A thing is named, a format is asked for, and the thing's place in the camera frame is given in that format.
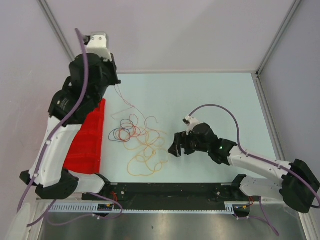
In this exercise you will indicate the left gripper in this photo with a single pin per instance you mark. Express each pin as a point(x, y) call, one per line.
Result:
point(110, 63)

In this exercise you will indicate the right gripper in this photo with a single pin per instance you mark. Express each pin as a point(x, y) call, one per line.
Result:
point(181, 139)

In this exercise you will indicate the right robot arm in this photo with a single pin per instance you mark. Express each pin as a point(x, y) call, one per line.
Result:
point(291, 182)

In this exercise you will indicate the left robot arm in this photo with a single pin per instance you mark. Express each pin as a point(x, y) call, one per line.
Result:
point(82, 92)

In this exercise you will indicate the red plastic bin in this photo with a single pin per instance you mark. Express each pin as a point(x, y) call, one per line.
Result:
point(84, 155)

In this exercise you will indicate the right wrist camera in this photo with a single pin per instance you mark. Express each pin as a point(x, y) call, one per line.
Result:
point(190, 122)

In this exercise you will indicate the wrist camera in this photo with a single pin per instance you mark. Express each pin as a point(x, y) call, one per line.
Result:
point(190, 122)
point(97, 43)

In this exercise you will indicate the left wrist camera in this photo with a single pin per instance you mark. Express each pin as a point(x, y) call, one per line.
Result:
point(97, 43)

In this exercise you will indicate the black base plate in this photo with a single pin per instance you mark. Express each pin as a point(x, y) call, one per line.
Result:
point(175, 196)

